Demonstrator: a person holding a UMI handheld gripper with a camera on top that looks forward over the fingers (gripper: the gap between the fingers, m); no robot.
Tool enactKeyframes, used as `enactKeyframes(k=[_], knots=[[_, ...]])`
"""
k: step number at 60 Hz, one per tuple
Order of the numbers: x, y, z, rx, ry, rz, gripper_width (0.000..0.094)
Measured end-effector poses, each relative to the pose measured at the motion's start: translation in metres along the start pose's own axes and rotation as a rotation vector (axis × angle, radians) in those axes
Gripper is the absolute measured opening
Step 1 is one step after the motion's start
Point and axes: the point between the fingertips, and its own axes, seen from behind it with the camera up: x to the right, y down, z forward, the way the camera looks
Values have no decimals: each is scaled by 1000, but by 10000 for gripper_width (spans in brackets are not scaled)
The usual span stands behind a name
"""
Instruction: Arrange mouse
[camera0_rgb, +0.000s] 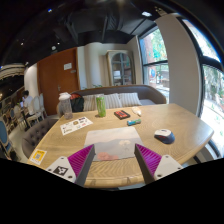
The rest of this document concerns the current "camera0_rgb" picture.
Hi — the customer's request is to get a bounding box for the orange wooden door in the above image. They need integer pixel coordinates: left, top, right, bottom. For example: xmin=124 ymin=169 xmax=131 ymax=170
xmin=37 ymin=48 xmax=80 ymax=115

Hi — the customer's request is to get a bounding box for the teal small tube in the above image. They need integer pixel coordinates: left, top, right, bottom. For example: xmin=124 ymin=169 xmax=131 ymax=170
xmin=127 ymin=119 xmax=141 ymax=126

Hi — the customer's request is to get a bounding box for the striped cushion right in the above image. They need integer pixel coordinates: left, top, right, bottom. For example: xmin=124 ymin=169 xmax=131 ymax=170
xmin=119 ymin=92 xmax=141 ymax=107

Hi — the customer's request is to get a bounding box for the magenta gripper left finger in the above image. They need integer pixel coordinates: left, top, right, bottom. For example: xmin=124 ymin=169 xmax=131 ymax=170
xmin=47 ymin=145 xmax=95 ymax=187

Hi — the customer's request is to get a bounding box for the white sticker sheet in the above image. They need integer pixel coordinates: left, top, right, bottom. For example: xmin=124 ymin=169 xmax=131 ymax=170
xmin=60 ymin=117 xmax=92 ymax=135

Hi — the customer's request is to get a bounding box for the grey tufted chair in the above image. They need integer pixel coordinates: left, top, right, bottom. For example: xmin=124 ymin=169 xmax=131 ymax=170
xmin=22 ymin=118 xmax=57 ymax=158

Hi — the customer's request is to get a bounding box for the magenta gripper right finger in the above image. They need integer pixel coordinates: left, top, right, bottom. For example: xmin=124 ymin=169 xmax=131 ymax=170
xmin=134 ymin=144 xmax=182 ymax=184

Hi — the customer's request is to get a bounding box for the striped cushion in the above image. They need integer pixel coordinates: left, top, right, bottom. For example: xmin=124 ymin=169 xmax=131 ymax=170
xmin=104 ymin=93 xmax=122 ymax=109
xmin=84 ymin=95 xmax=97 ymax=111
xmin=119 ymin=92 xmax=141 ymax=107

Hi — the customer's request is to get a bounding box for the white crumpled wrapper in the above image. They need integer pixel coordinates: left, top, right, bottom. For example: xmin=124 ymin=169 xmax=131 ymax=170
xmin=132 ymin=107 xmax=141 ymax=117

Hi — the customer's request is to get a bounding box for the white and navy computer mouse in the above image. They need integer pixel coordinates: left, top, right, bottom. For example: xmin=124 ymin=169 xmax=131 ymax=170
xmin=154 ymin=129 xmax=175 ymax=144

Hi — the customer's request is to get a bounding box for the grey printed mouse pad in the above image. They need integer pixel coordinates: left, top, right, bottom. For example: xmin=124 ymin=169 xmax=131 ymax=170
xmin=84 ymin=126 xmax=143 ymax=161

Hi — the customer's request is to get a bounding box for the striped cushion middle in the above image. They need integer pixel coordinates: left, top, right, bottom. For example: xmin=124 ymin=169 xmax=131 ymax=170
xmin=104 ymin=93 xmax=122 ymax=109

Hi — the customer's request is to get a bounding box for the green drink bottle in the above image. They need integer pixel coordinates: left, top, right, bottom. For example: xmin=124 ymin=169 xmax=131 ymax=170
xmin=96 ymin=95 xmax=106 ymax=117

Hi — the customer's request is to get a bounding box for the yellow QR code card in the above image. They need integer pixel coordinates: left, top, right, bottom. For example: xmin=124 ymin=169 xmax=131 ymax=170
xmin=30 ymin=149 xmax=46 ymax=165

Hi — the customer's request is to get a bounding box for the clear plastic water jug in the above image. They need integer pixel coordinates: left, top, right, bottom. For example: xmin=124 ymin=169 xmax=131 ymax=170
xmin=59 ymin=92 xmax=72 ymax=119

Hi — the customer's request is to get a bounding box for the striped cushion left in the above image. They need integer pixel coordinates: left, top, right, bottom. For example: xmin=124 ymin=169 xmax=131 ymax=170
xmin=84 ymin=95 xmax=97 ymax=111

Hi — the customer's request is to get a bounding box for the black and red box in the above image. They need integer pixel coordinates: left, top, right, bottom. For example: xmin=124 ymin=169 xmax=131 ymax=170
xmin=114 ymin=110 xmax=130 ymax=120

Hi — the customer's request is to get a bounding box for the seated person in white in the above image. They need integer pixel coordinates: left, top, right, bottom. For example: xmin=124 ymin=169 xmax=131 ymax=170
xmin=23 ymin=90 xmax=34 ymax=117

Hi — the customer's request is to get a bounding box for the blue chair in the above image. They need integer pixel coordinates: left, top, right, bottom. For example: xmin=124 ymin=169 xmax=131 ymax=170
xmin=0 ymin=117 xmax=16 ymax=160

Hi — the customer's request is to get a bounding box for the black backpack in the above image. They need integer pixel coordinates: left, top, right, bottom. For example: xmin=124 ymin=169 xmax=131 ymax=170
xmin=70 ymin=93 xmax=84 ymax=112

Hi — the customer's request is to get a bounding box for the wooden arched cabinet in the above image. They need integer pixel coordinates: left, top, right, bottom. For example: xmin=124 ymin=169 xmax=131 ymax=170
xmin=106 ymin=50 xmax=136 ymax=86

